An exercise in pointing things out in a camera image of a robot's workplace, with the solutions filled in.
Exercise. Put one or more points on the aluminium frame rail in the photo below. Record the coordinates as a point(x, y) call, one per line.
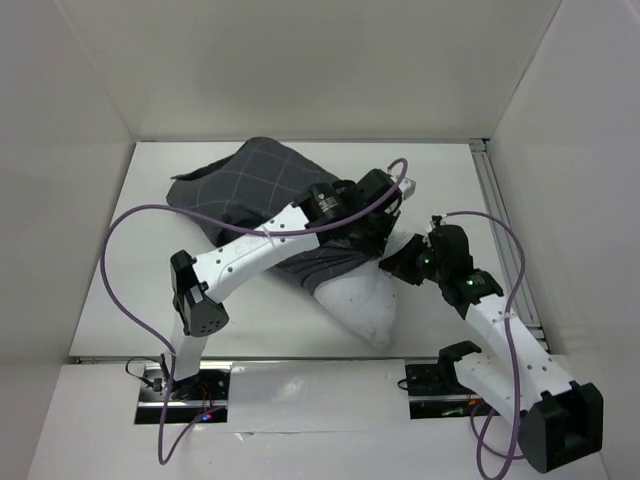
point(524, 304)

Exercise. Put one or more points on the white pillow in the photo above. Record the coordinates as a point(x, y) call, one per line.
point(364, 299)

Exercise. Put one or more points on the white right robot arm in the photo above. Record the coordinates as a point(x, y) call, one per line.
point(554, 419)

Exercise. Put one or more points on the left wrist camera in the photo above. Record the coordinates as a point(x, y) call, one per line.
point(407, 188)

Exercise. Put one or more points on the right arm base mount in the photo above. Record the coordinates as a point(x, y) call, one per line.
point(430, 397)

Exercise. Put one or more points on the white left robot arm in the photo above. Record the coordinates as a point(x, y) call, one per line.
point(362, 214)

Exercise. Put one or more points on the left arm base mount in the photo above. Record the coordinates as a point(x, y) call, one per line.
point(204, 397)

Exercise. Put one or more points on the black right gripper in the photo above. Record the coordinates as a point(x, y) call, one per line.
point(444, 260)

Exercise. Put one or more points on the dark grey checked pillowcase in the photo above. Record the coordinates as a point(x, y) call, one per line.
point(251, 186)

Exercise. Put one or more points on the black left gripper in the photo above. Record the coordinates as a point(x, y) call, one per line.
point(377, 245)

